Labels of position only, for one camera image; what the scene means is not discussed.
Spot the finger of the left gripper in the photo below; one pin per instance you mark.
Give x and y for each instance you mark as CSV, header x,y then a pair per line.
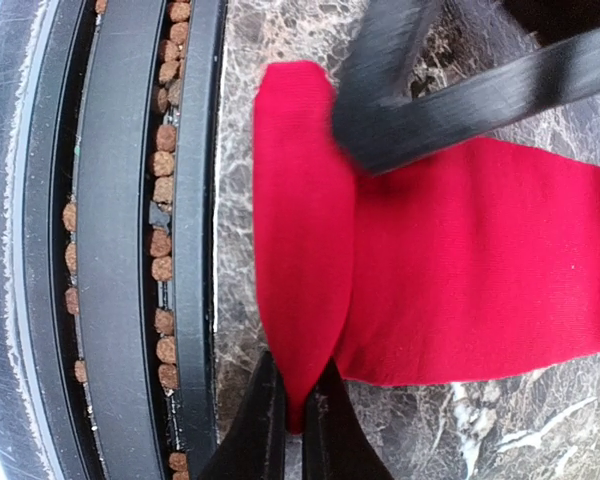
x,y
384,130

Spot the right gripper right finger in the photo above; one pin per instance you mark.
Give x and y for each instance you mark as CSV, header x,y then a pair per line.
x,y
334,444

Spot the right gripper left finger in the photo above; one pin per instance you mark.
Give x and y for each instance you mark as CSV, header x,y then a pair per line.
x,y
254,447

